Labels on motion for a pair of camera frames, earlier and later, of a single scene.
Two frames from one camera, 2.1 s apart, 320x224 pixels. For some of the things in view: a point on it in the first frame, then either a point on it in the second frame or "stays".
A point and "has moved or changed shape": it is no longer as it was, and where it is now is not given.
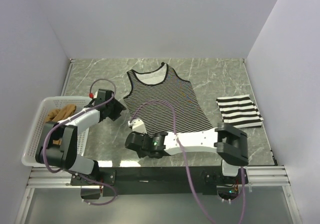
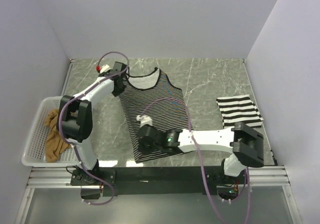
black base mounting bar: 161,181 stays
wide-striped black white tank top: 239,111 stays
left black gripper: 119,108 to 118,92
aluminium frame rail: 269,176 stays
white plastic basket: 47,104 stays
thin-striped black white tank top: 161,82 has moved or changed shape
